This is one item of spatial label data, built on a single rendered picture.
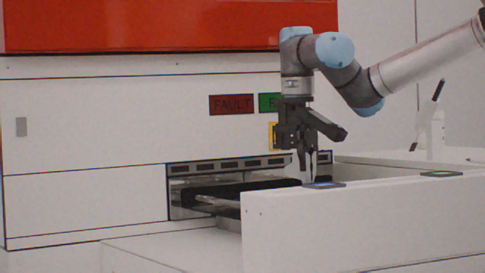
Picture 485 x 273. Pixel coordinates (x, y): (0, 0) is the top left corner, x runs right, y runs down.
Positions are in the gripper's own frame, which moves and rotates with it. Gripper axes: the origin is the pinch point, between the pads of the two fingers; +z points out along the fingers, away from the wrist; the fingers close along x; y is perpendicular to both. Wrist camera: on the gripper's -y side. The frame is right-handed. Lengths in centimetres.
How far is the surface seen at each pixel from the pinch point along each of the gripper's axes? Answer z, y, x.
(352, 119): -7, 63, -200
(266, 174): -2.0, 13.9, -6.6
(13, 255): 10, 49, 43
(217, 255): 9.2, 3.9, 36.8
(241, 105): -18.3, 17.7, -2.6
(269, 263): 6, -17, 57
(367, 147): 6, 59, -206
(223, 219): 6.8, 17.7, 8.3
